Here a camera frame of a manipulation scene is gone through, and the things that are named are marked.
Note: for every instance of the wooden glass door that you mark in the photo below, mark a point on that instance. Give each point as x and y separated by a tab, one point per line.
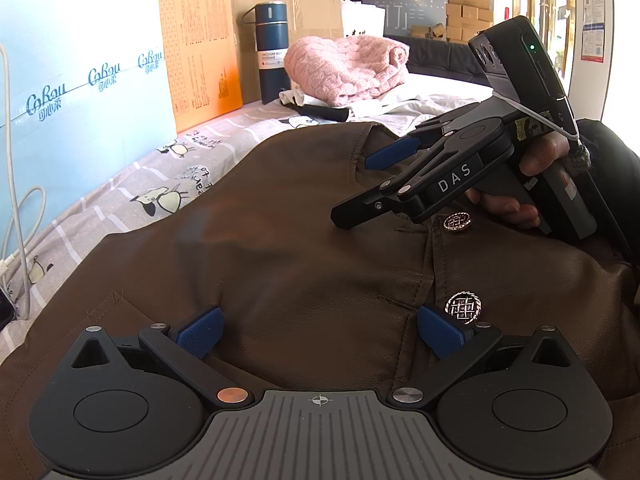
547	5

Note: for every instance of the black sofa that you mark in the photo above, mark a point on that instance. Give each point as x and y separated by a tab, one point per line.
435	60

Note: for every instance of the person's right forearm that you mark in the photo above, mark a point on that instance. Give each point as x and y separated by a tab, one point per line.
617	160

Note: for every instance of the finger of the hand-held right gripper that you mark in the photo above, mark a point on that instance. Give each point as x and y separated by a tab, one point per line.
370	210
390	155

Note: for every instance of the pink knitted sweater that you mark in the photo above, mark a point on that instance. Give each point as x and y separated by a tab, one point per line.
340	70

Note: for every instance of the person's right hand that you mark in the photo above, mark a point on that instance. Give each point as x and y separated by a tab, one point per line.
545	152

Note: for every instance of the black rolled cloth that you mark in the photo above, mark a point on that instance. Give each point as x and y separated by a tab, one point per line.
322	113

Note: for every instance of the stack of cardboard boxes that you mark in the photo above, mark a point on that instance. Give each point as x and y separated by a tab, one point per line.
467	15

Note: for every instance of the black device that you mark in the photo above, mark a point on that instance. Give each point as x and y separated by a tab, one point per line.
5	310

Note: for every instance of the white garment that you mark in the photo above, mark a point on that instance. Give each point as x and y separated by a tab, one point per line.
400	110

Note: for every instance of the light blue printed box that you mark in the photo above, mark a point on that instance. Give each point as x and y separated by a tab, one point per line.
90	110

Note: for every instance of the dark blue vacuum bottle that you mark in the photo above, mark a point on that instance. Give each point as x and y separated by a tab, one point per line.
272	77

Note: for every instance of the orange cardboard box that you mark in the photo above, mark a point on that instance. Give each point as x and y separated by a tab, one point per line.
200	60

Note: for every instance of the brown cardboard box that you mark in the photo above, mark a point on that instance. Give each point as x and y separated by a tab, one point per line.
312	15

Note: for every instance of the brown jacket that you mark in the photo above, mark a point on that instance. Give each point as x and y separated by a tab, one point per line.
300	260

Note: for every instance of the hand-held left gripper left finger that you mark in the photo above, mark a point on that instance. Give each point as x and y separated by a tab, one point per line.
202	334

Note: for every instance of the white paper bag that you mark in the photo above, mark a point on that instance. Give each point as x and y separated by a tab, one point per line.
362	20

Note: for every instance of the wall poster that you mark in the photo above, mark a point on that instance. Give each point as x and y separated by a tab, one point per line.
594	20

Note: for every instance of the cartoon printed bed sheet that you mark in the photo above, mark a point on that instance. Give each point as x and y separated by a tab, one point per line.
150	170

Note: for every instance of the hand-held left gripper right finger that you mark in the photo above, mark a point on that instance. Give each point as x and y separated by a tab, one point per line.
441	334

